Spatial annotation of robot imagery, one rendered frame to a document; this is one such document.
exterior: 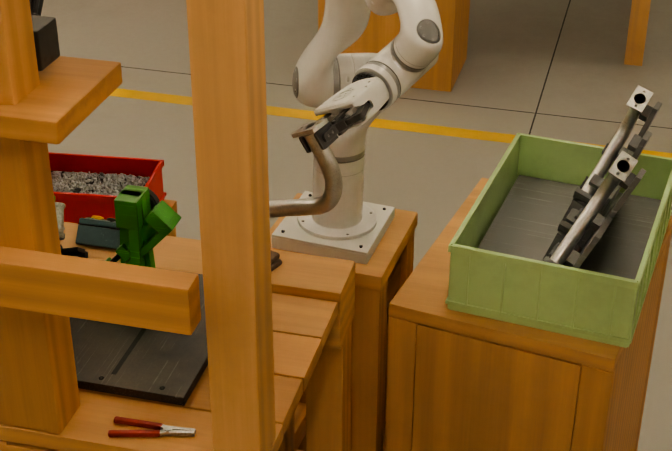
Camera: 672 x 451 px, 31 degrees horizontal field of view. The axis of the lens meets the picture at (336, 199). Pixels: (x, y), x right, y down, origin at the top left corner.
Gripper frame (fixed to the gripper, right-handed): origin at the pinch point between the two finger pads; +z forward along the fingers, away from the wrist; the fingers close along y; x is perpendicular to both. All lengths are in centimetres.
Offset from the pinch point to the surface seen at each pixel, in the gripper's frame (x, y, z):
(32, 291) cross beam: -2, -33, 43
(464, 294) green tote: 62, -34, -41
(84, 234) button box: 11, -93, -2
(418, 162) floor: 107, -206, -208
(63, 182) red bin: 5, -123, -20
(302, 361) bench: 45, -37, 3
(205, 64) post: -22.8, 8.4, 18.3
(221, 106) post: -16.1, 7.1, 18.9
